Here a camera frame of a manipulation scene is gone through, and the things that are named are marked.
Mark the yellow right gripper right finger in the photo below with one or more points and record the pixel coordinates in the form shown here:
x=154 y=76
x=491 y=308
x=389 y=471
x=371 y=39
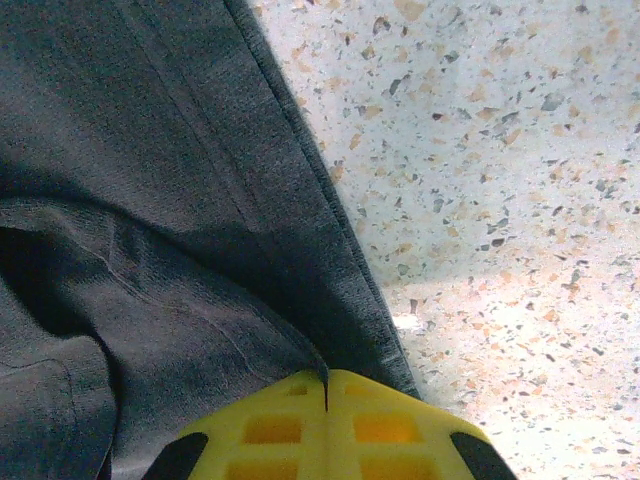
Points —
x=385 y=430

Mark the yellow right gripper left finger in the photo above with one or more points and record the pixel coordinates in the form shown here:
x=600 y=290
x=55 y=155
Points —
x=270 y=435

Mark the dark grey t-shirt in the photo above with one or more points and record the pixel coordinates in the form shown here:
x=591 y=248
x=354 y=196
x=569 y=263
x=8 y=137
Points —
x=165 y=210

